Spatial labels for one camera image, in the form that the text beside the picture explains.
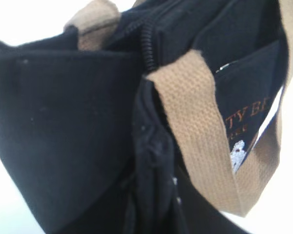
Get black canvas bag tan straps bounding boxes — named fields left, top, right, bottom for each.
left=0, top=0, right=293, bottom=234

